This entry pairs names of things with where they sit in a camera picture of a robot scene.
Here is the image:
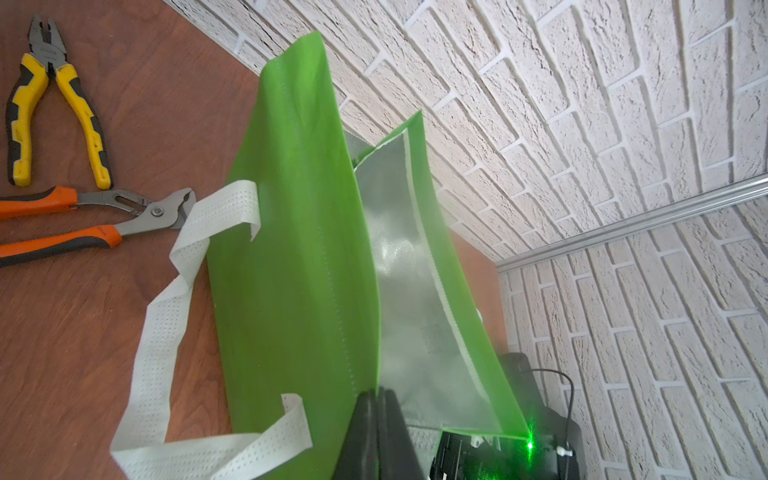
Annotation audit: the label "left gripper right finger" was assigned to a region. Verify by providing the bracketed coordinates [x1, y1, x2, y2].
[377, 388, 424, 480]

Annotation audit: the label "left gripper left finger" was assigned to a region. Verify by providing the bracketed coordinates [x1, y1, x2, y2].
[332, 390, 379, 480]

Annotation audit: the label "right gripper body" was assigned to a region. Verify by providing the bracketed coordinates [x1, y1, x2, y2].
[429, 432, 579, 479]

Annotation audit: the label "green insulated delivery bag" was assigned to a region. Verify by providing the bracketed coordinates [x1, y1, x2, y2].
[109, 31, 529, 480]

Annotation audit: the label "orange handled groove pliers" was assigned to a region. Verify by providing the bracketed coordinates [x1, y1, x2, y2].
[0, 185, 198, 269]

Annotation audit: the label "yellow handled pliers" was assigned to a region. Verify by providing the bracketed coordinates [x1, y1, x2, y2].
[5, 14, 114, 191]

